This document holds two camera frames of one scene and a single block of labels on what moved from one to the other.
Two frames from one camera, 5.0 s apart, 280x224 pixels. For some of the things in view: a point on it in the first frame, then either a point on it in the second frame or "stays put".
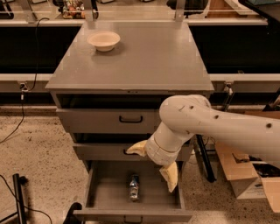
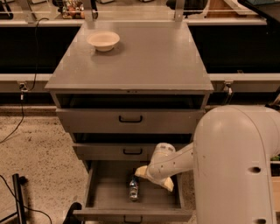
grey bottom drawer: (108, 193) stays put
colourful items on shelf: (73, 10) stays put
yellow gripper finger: (138, 149) → (141, 171)
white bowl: (103, 40) stays put
